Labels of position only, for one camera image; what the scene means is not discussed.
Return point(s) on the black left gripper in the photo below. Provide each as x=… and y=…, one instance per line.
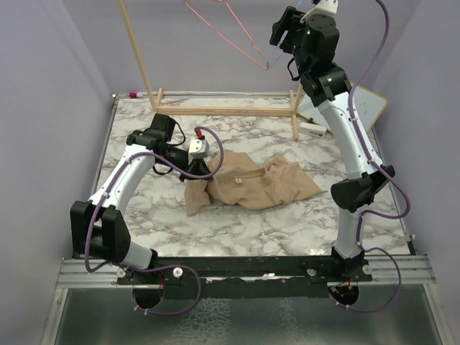
x=199, y=166

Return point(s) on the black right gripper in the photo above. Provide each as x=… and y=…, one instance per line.
x=291, y=21

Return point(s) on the beige t shirt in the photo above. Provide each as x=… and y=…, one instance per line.
x=240, y=181

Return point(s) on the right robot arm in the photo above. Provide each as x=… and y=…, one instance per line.
x=311, y=39

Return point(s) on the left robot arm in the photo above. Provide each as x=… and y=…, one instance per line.
x=97, y=225

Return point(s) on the white board eraser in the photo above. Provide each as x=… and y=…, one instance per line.
x=313, y=130

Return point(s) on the small whiteboard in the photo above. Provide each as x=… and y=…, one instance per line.
x=369, y=106

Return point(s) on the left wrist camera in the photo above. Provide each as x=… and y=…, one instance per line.
x=198, y=149

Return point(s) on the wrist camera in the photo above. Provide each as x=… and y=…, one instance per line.
x=325, y=7
x=198, y=149

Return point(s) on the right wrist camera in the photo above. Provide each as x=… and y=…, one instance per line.
x=325, y=7

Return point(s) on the pink wire hanger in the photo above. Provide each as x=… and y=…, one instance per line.
x=237, y=36

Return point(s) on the aluminium table frame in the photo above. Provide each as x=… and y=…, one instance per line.
x=393, y=308

